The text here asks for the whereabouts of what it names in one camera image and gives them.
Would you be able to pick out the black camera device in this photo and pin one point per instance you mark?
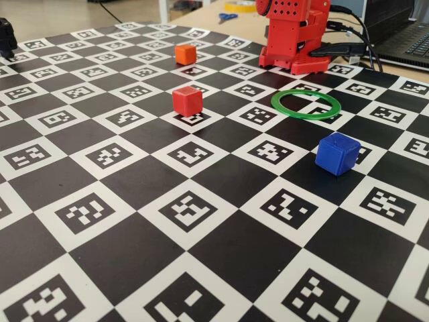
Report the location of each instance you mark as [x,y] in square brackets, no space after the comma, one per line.
[6,37]

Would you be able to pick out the red cube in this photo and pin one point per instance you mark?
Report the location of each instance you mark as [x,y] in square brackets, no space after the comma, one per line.
[186,100]

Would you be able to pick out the red robot arm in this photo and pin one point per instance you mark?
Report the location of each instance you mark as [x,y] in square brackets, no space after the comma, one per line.
[288,40]

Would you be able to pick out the blue cube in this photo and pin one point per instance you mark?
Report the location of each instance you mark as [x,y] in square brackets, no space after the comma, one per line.
[336,154]

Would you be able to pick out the black laptop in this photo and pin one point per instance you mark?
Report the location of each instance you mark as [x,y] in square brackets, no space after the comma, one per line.
[402,43]

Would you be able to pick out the black power adapter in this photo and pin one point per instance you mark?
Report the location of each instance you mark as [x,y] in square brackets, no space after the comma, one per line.
[335,50]

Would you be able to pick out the orange cube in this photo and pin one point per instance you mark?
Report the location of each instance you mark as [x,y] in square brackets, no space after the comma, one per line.
[185,54]

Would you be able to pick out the black white marker checkerboard mat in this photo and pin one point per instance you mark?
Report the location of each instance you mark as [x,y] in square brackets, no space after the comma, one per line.
[134,201]

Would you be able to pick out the white furniture leg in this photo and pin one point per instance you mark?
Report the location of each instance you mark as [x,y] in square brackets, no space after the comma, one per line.
[164,10]

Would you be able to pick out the yellow tape roll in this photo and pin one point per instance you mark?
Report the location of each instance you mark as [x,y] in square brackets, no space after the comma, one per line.
[241,6]

